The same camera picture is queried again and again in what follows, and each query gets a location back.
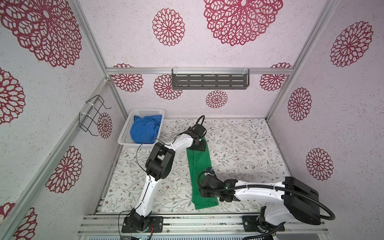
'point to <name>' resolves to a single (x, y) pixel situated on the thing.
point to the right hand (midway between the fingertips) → (199, 189)
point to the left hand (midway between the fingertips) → (199, 149)
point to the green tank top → (199, 164)
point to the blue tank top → (144, 130)
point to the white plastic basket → (125, 138)
